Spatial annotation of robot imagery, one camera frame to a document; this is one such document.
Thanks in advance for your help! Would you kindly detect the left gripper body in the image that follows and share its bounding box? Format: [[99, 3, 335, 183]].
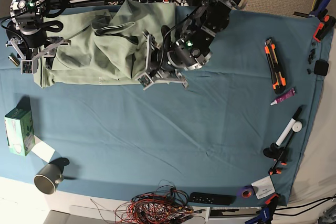
[[141, 30, 188, 88]]

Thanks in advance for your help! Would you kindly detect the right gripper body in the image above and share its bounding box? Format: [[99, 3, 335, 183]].
[[6, 37, 71, 61]]

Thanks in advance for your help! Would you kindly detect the sage green T-shirt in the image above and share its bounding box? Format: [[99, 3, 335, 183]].
[[33, 0, 176, 88]]

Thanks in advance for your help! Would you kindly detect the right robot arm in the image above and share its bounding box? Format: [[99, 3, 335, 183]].
[[4, 0, 71, 74]]

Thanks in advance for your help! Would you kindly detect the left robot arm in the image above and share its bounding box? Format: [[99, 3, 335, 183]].
[[136, 0, 248, 89]]

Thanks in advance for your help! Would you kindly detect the small silver lighter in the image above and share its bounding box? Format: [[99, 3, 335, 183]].
[[8, 54, 20, 67]]

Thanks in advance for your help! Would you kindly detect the green tissue box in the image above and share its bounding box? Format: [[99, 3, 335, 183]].
[[5, 108, 35, 156]]

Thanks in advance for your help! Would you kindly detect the white paper slip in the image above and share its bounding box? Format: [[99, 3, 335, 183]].
[[31, 141, 55, 163]]

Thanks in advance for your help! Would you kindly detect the blue table cloth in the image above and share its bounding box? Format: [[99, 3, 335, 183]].
[[1, 12, 334, 204]]

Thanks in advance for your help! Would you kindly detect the grey ceramic mug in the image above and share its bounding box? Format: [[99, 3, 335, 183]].
[[33, 164, 64, 195]]

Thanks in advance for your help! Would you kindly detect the orange black utility knife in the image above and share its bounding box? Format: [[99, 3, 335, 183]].
[[264, 38, 286, 95]]

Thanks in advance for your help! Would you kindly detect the black remote control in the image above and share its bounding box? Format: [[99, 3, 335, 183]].
[[189, 192, 236, 206]]

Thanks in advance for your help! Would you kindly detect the purple glue tube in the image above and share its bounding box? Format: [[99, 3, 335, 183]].
[[270, 88, 296, 106]]

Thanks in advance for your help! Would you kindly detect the white black hand pump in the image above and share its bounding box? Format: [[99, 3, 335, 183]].
[[263, 106, 302, 159]]

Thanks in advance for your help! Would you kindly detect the orange black spring clamp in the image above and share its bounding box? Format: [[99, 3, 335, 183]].
[[268, 147, 287, 176]]

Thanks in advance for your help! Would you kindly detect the purple tape roll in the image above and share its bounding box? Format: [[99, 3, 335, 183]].
[[237, 185, 255, 199]]

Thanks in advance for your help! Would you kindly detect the white card box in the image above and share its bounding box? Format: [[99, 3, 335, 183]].
[[251, 176, 275, 200]]

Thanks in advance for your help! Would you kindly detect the black square box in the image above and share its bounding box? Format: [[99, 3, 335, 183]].
[[313, 60, 329, 77]]

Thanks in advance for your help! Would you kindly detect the orange black corner clamp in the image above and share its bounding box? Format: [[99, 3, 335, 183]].
[[313, 15, 335, 42]]

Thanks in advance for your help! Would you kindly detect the blue bar clamp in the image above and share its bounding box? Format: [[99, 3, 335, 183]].
[[245, 194, 280, 224]]

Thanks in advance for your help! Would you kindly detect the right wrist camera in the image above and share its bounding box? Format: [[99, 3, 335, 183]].
[[20, 60, 38, 74]]

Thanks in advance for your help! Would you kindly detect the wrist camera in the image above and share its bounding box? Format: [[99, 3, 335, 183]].
[[136, 72, 154, 91], [20, 60, 38, 74]]

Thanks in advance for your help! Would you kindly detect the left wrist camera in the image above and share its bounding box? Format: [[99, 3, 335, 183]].
[[136, 72, 154, 91]]

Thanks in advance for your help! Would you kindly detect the red and black wire bundle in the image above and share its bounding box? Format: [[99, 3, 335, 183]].
[[90, 180, 205, 224]]

